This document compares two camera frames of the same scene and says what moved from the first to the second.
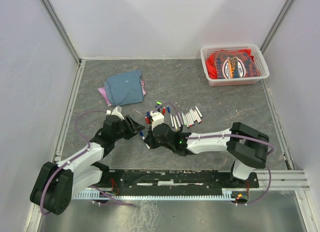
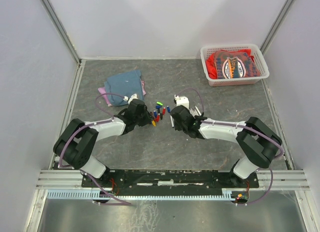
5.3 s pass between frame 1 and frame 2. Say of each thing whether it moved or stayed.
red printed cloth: stayed
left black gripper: moved
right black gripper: moved
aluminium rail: stayed
